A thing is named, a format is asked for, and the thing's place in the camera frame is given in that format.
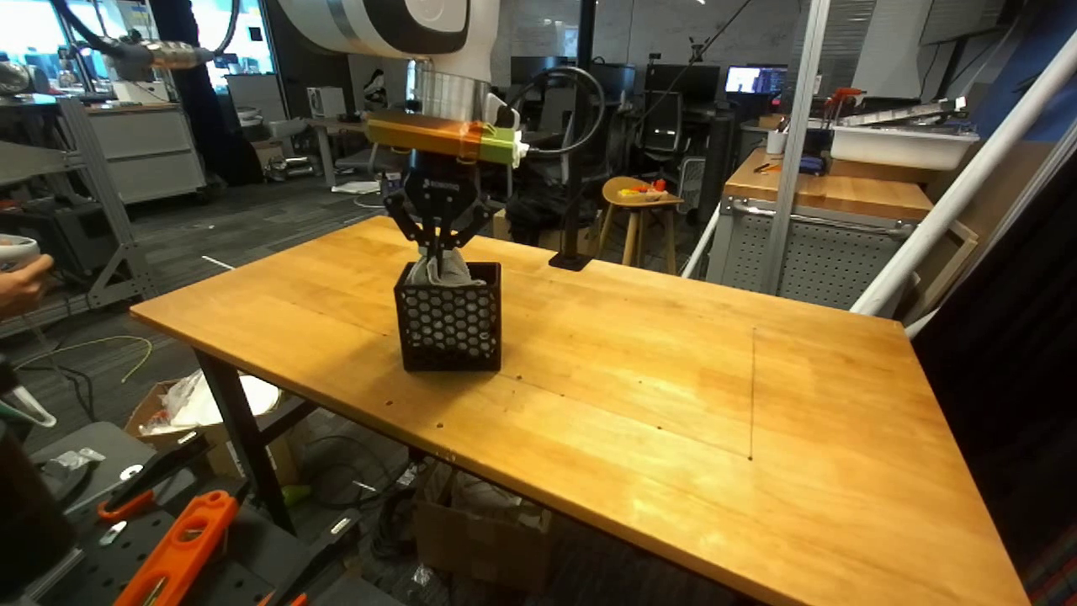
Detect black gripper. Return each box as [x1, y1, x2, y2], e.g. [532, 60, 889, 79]
[379, 164, 504, 279]

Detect black perforated basket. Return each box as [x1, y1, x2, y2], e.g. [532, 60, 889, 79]
[393, 259, 504, 378]

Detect white VR controller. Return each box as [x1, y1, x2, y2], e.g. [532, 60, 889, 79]
[0, 229, 46, 270]

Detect bare operator hand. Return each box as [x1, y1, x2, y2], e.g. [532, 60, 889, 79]
[0, 251, 58, 320]

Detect black metal stand pole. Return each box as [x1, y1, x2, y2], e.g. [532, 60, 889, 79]
[546, 0, 603, 274]

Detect orange and yellow toys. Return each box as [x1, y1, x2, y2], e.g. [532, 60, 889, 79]
[611, 176, 673, 205]

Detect round wooden stool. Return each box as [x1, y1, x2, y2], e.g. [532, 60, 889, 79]
[589, 171, 688, 270]

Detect white plastic bag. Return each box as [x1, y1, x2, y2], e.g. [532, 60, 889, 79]
[139, 367, 282, 440]

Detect black metal table leg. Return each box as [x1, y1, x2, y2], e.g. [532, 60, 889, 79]
[193, 350, 298, 536]

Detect grey metal cabinet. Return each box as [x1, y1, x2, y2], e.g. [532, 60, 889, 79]
[80, 97, 212, 210]

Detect brown cardboard box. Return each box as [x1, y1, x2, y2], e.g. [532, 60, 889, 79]
[412, 491, 554, 604]

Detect computer monitor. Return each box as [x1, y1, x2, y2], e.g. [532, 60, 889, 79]
[721, 60, 791, 101]

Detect white metal pole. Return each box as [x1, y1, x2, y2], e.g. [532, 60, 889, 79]
[848, 30, 1077, 320]
[765, 0, 835, 295]

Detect wooden workbench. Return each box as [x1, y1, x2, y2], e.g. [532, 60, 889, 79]
[721, 148, 937, 224]

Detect perforated metal panel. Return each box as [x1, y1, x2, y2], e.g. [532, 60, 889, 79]
[705, 200, 939, 313]

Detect dark item with red top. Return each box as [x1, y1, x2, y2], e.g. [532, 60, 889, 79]
[821, 84, 867, 129]

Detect orange plastic level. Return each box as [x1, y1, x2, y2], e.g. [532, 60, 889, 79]
[111, 487, 244, 606]

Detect white plastic bin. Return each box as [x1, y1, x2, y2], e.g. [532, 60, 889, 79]
[827, 118, 984, 176]

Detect person grey trousers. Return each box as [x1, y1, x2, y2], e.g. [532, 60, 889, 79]
[0, 431, 75, 604]

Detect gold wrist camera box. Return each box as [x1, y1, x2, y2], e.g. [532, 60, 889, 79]
[365, 110, 532, 171]

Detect black cable with silver connector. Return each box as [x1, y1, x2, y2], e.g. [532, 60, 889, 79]
[515, 60, 617, 157]

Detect black clamp with orange handle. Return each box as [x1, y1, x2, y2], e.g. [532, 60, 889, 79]
[252, 512, 365, 606]
[92, 431, 212, 528]

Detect grey metal shelf frame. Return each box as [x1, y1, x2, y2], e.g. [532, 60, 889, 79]
[0, 93, 145, 313]

